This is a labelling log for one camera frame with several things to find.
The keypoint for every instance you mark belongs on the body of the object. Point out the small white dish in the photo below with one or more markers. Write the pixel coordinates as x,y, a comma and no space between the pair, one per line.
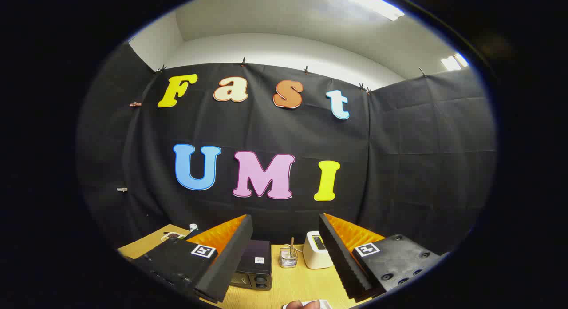
173,236

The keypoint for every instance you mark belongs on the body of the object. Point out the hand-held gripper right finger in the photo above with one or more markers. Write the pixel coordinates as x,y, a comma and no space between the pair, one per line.
339,260

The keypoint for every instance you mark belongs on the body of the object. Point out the black toaster oven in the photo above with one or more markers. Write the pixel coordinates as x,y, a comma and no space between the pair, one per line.
255,258

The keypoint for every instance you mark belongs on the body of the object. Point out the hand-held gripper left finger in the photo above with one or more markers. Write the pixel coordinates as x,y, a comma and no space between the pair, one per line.
230,260

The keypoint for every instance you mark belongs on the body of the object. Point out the ceiling light panel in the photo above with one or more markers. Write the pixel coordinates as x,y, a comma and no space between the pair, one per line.
455,61

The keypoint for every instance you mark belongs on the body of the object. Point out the wooden stick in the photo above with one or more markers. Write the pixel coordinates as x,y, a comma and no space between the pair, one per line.
292,244

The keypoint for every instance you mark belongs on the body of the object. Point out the small white-capped bottle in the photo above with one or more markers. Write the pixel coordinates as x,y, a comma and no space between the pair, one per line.
193,227

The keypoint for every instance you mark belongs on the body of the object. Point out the row of black clips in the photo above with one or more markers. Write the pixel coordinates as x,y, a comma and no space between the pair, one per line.
243,61

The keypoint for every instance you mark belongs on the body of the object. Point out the white bread toaster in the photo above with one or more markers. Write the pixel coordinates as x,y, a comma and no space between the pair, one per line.
316,255

